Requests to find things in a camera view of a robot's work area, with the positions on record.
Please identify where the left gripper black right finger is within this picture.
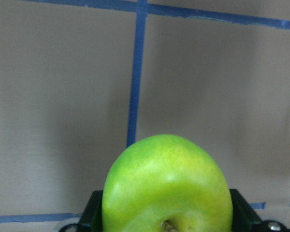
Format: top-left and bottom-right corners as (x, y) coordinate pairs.
(230, 189), (262, 232)

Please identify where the green apple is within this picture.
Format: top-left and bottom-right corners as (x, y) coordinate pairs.
(102, 135), (233, 232)

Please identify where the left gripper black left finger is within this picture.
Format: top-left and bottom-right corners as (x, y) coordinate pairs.
(77, 190), (103, 232)

